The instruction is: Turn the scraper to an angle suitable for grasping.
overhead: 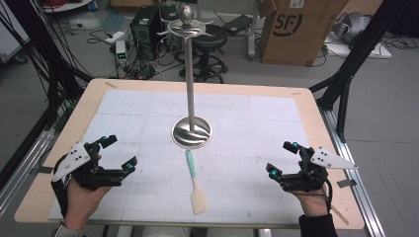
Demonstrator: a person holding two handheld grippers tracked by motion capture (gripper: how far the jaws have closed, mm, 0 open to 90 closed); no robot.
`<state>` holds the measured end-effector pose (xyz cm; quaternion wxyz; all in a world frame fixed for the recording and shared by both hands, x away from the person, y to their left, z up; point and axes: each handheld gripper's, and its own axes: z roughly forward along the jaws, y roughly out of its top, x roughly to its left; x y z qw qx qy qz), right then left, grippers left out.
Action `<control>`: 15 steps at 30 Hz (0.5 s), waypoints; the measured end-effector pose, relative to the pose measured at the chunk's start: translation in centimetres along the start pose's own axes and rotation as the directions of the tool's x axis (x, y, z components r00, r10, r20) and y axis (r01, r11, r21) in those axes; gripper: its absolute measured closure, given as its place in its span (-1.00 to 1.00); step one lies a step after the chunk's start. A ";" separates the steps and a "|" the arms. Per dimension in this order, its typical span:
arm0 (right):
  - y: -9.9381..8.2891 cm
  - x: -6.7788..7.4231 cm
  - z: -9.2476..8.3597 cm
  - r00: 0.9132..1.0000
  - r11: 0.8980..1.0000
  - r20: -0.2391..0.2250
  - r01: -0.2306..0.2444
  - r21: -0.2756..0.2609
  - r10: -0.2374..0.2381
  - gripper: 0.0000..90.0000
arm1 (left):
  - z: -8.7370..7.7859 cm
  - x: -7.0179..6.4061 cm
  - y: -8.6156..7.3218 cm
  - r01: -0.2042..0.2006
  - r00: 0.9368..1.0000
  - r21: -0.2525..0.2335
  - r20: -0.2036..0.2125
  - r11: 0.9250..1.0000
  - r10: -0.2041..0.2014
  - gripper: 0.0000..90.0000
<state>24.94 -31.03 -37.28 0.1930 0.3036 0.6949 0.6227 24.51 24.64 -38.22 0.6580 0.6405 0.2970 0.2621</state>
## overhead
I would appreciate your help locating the white grid mat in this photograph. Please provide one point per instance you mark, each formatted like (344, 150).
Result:
(247, 131)

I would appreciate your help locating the black computer tower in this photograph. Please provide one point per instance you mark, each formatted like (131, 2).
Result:
(145, 33)

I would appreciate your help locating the metal utensil stand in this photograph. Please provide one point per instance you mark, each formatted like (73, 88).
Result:
(190, 98)

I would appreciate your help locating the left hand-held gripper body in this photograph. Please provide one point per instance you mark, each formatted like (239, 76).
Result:
(82, 168)

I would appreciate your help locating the beige tape strip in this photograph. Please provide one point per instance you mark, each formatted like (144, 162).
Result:
(110, 85)

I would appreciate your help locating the black round stool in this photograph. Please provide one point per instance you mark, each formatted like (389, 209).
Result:
(210, 41)

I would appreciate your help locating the brown cardboard box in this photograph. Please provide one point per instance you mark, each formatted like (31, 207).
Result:
(296, 36)

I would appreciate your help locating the aluminium rail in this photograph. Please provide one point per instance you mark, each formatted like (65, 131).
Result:
(23, 171)
(359, 184)

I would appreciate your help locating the person's right hand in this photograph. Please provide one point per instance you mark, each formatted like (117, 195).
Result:
(314, 204)

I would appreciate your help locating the black tape strip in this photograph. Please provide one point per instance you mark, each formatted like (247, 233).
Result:
(346, 183)
(45, 170)

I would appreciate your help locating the white power strip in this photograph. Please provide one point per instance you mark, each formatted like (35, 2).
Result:
(115, 37)

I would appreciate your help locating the white power supply unit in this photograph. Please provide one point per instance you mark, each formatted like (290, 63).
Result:
(121, 52)

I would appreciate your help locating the white round table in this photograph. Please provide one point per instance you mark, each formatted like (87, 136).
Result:
(66, 5)

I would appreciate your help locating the thin wooden strip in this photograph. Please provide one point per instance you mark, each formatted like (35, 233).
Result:
(340, 215)

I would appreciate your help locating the person's left hand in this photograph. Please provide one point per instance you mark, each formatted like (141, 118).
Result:
(79, 204)

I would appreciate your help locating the black flat device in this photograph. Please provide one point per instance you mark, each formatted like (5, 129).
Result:
(237, 24)

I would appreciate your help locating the white panel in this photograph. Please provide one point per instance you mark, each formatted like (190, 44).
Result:
(11, 33)

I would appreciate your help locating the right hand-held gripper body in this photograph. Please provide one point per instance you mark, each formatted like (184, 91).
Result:
(309, 177)

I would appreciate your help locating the white flat board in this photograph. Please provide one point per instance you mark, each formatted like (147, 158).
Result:
(378, 51)

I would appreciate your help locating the grey silvery bag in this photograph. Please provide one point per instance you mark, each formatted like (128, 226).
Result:
(351, 28)

